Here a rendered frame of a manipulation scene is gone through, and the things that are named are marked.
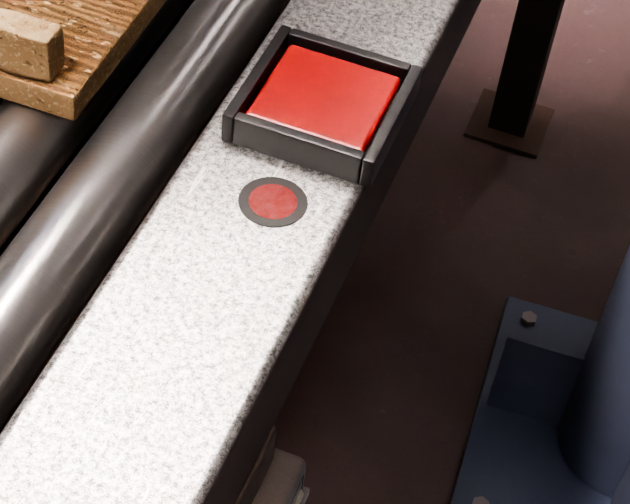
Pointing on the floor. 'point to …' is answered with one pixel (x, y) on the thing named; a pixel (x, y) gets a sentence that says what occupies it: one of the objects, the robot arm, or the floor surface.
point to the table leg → (519, 84)
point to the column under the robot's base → (568, 400)
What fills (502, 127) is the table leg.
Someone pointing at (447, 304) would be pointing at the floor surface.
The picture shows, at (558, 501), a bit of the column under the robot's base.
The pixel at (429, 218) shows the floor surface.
